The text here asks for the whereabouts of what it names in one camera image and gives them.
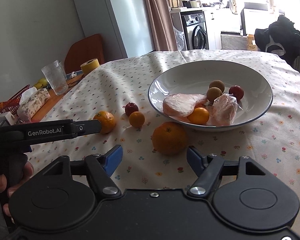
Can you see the red plastic basket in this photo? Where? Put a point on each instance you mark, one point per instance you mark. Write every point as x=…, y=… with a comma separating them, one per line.
x=12, y=104

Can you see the floral tissue box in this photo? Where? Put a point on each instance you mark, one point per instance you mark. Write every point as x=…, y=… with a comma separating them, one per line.
x=31, y=102

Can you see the pomelo slice curved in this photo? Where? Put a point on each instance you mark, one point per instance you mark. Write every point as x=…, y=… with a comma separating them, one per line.
x=182, y=105

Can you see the white refrigerator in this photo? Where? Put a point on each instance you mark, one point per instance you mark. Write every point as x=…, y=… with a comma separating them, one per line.
x=123, y=25

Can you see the floral white tablecloth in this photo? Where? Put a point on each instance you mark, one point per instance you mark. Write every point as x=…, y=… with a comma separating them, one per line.
x=273, y=140

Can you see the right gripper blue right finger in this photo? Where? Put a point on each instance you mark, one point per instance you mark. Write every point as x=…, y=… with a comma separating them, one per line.
x=208, y=169

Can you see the large orange mandarin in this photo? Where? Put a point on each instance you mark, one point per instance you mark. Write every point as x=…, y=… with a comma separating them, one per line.
x=170, y=138

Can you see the cardboard box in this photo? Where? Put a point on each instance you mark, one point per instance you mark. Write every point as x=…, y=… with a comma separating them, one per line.
x=251, y=44

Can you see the white ceramic bowl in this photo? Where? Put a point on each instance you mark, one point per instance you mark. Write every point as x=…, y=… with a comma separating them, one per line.
x=195, y=77

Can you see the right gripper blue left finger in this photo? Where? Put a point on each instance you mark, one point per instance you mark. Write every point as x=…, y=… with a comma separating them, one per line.
x=100, y=169

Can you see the pomelo slice short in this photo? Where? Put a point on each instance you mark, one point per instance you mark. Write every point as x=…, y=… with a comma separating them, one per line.
x=223, y=111

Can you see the pink brown curtain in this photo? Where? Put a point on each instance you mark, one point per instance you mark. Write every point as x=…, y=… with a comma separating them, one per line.
x=161, y=25

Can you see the green yellow fruit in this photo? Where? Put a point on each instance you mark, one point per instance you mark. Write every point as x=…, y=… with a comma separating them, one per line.
x=42, y=83

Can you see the clear drinking glass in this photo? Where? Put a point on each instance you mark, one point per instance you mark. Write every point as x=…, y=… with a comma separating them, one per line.
x=54, y=75

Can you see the person's left hand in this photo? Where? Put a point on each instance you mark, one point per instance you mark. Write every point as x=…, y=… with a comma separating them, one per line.
x=28, y=172

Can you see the yellow tape roll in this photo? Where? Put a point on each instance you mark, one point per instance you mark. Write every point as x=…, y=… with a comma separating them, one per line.
x=89, y=66

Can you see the brown longan fruit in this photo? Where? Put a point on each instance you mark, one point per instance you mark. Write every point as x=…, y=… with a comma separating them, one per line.
x=213, y=93
x=218, y=84

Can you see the black clothes pile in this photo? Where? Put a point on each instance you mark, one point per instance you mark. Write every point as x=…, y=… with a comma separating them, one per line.
x=280, y=38

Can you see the small orange kumquat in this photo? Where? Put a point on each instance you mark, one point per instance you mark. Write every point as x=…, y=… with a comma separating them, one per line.
x=199, y=116
x=137, y=119

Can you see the silver washing machine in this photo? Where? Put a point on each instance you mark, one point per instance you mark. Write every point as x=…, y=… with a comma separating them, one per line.
x=194, y=26

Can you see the brown wooden chair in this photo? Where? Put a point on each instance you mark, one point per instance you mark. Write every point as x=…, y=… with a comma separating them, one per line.
x=82, y=51

